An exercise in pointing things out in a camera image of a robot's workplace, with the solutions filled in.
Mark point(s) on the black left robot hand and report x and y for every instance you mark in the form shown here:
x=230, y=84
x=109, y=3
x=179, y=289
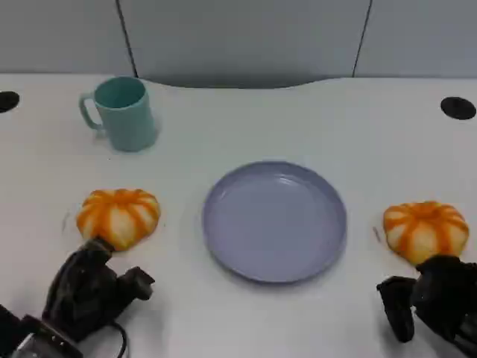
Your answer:
x=83, y=287

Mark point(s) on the orange white toy bread roll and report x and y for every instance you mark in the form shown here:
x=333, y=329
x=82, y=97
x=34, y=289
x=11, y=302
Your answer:
x=425, y=229
x=119, y=214

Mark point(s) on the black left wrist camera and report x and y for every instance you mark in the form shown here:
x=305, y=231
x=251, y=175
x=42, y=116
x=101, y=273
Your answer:
x=10, y=320

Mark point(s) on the lilac plate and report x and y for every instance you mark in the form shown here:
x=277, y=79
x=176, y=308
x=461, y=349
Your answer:
x=274, y=223

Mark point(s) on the pale green mug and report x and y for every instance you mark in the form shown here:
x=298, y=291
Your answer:
x=126, y=115

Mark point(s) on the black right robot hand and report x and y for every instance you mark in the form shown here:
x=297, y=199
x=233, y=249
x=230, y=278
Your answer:
x=443, y=294

